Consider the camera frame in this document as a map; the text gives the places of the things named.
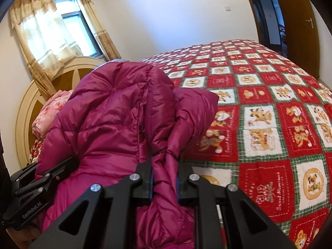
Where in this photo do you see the red checked printed blanket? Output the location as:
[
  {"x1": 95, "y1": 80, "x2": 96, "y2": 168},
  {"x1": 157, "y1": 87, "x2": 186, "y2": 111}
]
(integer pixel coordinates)
[{"x1": 28, "y1": 39, "x2": 332, "y2": 249}]

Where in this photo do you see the narrow beige curtain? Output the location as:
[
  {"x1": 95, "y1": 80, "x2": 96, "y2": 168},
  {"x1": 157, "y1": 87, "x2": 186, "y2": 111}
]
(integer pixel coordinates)
[{"x1": 72, "y1": 0, "x2": 122, "y2": 60}]

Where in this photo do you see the beige curtain with valance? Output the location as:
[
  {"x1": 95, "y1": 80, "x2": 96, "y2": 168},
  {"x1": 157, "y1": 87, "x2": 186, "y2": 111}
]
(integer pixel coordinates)
[{"x1": 10, "y1": 0, "x2": 83, "y2": 100}]

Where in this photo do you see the window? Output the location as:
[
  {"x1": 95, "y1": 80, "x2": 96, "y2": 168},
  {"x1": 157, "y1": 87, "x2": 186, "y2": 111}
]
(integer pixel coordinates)
[{"x1": 53, "y1": 0, "x2": 105, "y2": 59}]

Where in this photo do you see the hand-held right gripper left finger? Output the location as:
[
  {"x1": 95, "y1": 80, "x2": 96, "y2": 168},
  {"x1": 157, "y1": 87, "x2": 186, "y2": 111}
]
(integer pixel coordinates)
[{"x1": 27, "y1": 162, "x2": 153, "y2": 249}]

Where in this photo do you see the person's left hand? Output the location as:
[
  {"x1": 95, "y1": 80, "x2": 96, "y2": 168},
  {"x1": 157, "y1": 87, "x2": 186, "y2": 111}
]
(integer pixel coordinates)
[{"x1": 8, "y1": 227, "x2": 40, "y2": 249}]

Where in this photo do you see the person's dark clothing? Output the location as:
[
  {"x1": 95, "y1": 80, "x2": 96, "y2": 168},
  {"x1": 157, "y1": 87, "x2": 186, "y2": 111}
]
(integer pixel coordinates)
[{"x1": 0, "y1": 132, "x2": 12, "y2": 213}]

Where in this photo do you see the dark door frame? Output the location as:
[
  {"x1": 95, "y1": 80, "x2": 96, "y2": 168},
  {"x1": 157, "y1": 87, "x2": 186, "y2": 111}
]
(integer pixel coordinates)
[{"x1": 240, "y1": 0, "x2": 288, "y2": 57}]

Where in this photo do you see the cream wooden headboard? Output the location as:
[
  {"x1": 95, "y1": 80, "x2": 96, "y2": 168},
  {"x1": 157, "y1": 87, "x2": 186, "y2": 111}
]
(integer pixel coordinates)
[{"x1": 16, "y1": 56, "x2": 107, "y2": 169}]

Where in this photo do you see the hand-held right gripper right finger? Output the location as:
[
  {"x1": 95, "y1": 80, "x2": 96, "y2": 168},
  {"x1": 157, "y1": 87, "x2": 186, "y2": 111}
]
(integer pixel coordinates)
[{"x1": 176, "y1": 161, "x2": 297, "y2": 249}]

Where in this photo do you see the magenta down jacket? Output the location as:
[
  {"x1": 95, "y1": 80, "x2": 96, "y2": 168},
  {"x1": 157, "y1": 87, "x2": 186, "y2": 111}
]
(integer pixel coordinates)
[{"x1": 35, "y1": 61, "x2": 220, "y2": 249}]

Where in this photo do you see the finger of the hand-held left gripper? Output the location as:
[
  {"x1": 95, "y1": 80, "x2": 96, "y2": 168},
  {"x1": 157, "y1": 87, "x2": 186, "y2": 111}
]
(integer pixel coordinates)
[
  {"x1": 15, "y1": 175, "x2": 68, "y2": 198},
  {"x1": 36, "y1": 157, "x2": 80, "y2": 182}
]

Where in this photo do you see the pink floral pillow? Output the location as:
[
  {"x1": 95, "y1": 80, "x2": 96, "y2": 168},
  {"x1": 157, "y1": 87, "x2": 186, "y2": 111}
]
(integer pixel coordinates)
[{"x1": 32, "y1": 89, "x2": 74, "y2": 139}]

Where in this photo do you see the brown wooden door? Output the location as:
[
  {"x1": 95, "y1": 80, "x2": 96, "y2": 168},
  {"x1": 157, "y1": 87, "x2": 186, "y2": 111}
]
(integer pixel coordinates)
[{"x1": 268, "y1": 0, "x2": 321, "y2": 79}]

